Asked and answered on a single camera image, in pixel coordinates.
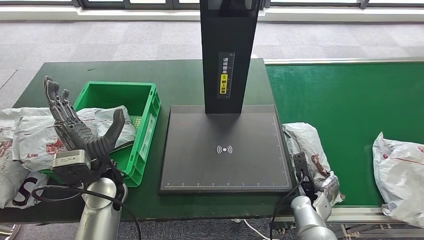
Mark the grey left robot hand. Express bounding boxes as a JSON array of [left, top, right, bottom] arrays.
[[43, 75, 126, 161]]

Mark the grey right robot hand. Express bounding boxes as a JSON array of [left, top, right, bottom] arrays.
[[317, 174, 340, 204]]

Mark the grey parcel bag red print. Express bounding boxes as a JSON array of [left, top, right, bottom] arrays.
[[281, 122, 346, 207], [13, 105, 138, 173]]

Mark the black inbound scanner machine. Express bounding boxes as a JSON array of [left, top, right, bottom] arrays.
[[158, 0, 296, 196]]

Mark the green plastic crate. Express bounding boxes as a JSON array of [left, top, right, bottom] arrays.
[[40, 81, 162, 189]]

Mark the dark green table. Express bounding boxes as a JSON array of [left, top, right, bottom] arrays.
[[0, 57, 306, 225]]

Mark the silver metal stand foot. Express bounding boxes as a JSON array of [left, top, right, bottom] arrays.
[[0, 223, 21, 240]]

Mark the white window sill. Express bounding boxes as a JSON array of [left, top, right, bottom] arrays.
[[0, 5, 424, 23]]

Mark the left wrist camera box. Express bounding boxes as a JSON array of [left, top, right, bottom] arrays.
[[50, 149, 94, 186]]

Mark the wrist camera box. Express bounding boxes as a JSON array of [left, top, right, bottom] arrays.
[[293, 151, 317, 201], [50, 149, 94, 186]]

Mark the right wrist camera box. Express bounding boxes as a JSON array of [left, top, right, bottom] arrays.
[[293, 151, 317, 201]]

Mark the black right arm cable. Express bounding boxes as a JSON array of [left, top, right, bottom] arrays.
[[268, 170, 305, 240]]

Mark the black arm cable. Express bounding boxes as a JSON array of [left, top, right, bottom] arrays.
[[268, 170, 305, 240], [31, 158, 143, 240]]

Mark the white cable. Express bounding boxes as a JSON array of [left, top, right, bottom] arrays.
[[243, 218, 271, 240]]

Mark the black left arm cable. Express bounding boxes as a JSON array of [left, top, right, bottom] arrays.
[[31, 158, 143, 240]]

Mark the black window frame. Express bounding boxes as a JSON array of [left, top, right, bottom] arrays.
[[0, 0, 424, 10]]

